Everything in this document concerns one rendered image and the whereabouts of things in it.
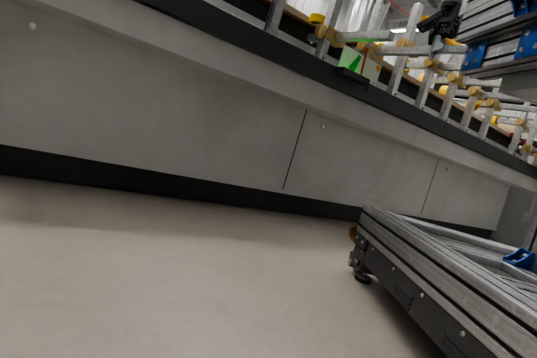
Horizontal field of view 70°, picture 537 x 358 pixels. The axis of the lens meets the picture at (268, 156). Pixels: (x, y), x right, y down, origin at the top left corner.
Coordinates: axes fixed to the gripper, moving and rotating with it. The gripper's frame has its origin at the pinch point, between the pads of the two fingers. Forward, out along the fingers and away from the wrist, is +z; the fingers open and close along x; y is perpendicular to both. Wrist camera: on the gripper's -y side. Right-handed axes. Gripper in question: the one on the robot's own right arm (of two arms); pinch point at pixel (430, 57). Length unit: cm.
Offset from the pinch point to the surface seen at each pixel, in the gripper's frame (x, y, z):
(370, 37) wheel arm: -26.5, -8.3, 2.1
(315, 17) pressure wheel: -28.4, -39.8, -7.0
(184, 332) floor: -96, 35, 83
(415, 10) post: 19.4, -28.0, -29.2
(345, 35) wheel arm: -26.4, -21.0, 1.0
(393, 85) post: 19.4, -27.8, 7.0
